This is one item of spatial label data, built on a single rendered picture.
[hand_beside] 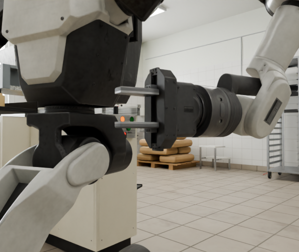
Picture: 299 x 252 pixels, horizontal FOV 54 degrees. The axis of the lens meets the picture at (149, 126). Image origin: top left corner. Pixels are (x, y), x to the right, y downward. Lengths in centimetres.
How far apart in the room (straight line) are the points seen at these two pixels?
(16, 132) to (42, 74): 150
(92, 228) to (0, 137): 87
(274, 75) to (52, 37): 43
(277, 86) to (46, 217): 49
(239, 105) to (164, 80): 15
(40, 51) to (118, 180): 120
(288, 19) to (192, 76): 600
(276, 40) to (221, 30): 582
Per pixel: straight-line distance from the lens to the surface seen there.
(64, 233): 194
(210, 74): 630
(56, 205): 62
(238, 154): 590
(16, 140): 214
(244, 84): 53
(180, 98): 44
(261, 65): 56
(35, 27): 68
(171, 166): 555
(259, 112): 52
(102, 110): 160
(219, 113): 47
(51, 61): 65
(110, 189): 172
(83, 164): 63
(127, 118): 174
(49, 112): 70
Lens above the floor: 75
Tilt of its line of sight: 1 degrees up
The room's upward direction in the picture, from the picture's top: straight up
